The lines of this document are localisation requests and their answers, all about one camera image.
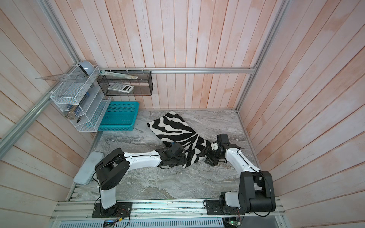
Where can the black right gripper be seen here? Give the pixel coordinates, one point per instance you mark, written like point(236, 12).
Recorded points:
point(207, 151)

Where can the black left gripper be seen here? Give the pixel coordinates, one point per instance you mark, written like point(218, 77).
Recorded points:
point(183, 160)

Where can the aluminium frame rail left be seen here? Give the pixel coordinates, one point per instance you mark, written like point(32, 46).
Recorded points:
point(21, 127)

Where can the metallic cylinder roll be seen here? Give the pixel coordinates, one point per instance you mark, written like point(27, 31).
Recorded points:
point(72, 111)

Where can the white foam pad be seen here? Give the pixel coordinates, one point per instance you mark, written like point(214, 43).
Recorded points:
point(87, 169)

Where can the black wire mesh basket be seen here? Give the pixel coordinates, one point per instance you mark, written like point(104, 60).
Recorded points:
point(143, 86)

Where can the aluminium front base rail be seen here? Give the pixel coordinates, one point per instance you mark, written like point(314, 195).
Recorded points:
point(141, 209)

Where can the clear plastic triangle ruler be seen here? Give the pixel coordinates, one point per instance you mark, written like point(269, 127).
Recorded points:
point(73, 77)

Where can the white calculator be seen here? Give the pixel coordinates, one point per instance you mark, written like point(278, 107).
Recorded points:
point(119, 87)

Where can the green circuit board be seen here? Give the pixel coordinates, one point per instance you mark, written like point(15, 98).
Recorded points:
point(231, 223)

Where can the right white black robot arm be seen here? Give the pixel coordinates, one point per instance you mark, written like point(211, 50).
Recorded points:
point(256, 191)

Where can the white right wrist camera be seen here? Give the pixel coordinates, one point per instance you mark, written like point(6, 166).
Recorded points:
point(214, 146)

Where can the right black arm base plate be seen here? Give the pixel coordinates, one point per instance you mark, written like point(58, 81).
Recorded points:
point(219, 207)

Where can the aluminium frame rail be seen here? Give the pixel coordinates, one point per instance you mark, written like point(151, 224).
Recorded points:
point(187, 70)
point(21, 127)

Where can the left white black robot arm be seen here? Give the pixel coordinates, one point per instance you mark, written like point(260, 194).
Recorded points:
point(110, 170)

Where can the teal plastic perforated basket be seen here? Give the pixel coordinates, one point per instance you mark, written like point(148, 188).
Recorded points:
point(120, 116)

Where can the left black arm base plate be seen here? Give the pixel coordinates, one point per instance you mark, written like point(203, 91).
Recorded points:
point(120, 210)

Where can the zebra and grey plush pillowcase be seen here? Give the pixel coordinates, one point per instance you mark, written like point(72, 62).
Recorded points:
point(171, 128)

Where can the aluminium frame rail back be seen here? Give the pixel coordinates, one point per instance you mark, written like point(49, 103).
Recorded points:
point(187, 70)

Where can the white wire mesh shelf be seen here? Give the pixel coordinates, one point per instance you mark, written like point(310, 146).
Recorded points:
point(89, 96)

